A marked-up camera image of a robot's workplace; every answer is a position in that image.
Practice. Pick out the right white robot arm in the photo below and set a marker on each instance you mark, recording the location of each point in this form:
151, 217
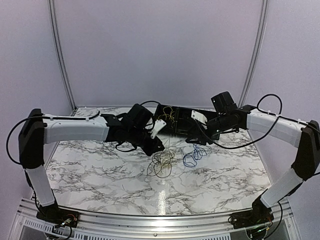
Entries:
304, 136

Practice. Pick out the black compartment tray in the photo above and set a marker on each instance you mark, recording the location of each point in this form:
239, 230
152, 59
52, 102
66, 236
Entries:
178, 119

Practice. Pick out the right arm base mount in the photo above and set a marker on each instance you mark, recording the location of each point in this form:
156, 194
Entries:
249, 218

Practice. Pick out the aluminium front rail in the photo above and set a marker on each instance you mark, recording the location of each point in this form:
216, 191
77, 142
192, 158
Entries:
89, 225

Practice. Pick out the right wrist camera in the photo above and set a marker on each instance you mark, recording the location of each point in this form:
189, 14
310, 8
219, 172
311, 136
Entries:
199, 117

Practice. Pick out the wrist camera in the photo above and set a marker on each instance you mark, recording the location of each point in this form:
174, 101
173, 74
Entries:
159, 125
199, 117

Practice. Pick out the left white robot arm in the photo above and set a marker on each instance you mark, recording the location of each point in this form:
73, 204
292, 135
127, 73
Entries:
25, 142

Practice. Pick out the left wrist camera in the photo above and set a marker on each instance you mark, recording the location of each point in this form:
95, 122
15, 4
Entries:
159, 125

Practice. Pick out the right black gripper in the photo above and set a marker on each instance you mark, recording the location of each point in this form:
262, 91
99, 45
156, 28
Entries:
200, 133

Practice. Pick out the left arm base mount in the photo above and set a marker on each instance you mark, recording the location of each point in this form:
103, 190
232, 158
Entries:
59, 216

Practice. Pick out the right aluminium corner post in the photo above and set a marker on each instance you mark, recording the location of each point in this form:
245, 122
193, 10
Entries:
259, 37

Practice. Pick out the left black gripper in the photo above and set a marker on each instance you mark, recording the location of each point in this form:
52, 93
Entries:
154, 148

